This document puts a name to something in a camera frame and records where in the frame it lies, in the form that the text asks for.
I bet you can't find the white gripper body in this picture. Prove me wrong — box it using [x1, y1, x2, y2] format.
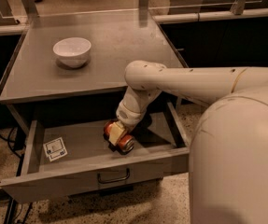
[116, 102, 146, 133]

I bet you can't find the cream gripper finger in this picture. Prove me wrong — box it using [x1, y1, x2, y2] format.
[108, 121, 127, 146]

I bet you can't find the red coke can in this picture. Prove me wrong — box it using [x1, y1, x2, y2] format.
[104, 120, 135, 153]

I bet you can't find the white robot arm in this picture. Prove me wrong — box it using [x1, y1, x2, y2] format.
[105, 61, 268, 224]

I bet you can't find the open grey top drawer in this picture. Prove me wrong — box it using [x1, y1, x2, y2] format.
[1, 102, 189, 203]

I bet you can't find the white fiducial tag sticker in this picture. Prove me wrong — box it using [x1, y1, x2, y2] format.
[43, 137, 67, 161]

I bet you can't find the grey metal cabinet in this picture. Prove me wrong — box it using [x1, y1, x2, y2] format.
[0, 9, 183, 131]

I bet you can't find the white ceramic bowl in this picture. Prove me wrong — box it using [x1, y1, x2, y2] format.
[52, 37, 92, 68]

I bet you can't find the black floor cable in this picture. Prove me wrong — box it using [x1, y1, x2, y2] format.
[0, 126, 25, 159]

